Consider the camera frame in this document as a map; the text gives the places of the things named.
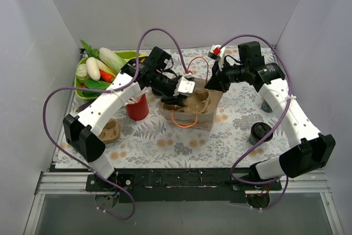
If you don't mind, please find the floral table mat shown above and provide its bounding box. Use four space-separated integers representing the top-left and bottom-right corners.
105 83 289 168

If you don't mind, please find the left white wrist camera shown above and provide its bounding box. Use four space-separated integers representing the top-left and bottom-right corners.
174 76 195 97

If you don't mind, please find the green toy cabbage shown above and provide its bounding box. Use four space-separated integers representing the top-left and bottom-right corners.
75 63 89 84

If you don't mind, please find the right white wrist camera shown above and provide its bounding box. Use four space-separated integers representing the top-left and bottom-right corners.
207 45 226 67

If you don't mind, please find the stack of dark plastic cups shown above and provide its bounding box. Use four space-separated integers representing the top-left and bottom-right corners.
261 100 272 113

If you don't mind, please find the black cup lid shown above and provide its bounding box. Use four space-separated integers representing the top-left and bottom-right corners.
251 122 272 138

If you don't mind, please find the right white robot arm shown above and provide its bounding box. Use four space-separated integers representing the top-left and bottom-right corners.
206 41 336 190

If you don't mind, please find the paper takeout bag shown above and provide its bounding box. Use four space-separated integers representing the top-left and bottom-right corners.
158 66 223 131

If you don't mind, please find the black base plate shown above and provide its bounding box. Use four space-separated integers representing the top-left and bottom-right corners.
85 168 282 203

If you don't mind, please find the brown cardboard cup carrier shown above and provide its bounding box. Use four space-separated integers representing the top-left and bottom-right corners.
98 118 121 144

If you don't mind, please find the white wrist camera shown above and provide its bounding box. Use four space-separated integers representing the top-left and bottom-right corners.
174 76 195 97
207 45 226 67

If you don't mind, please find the red straw holder cup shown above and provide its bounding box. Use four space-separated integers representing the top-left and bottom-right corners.
125 95 149 121

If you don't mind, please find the toy napa cabbage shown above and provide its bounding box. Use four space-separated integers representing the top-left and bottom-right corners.
99 47 127 74

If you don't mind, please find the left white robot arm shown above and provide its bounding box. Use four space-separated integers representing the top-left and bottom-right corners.
63 47 195 191

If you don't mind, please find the aluminium rail frame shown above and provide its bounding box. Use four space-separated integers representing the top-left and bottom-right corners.
24 170 344 234

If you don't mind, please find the white toy radish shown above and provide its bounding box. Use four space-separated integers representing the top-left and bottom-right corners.
86 57 101 81

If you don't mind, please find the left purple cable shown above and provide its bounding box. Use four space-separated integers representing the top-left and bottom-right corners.
42 28 193 220

